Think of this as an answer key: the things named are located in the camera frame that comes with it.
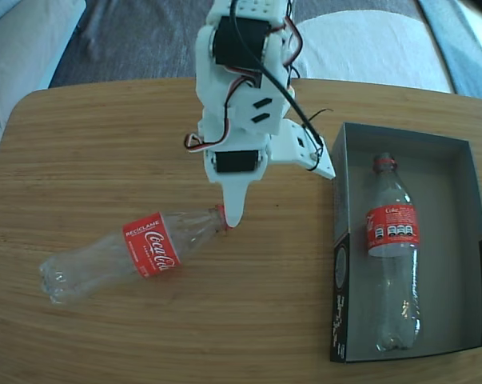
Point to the clear bottle Coca-Cola script label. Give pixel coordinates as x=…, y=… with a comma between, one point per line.
x=152, y=250

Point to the clear bottle nutrition seals label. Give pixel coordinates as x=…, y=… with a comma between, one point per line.
x=392, y=228

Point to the grey cardboard box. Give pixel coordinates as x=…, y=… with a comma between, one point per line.
x=444, y=240

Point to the dark grey rug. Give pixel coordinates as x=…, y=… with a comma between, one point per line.
x=144, y=40

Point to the white cloth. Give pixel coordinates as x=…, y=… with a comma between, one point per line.
x=364, y=48

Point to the blue-grey fabric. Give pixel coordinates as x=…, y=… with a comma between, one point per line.
x=464, y=52

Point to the flat white camera mount plate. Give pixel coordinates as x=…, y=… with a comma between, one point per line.
x=300, y=156

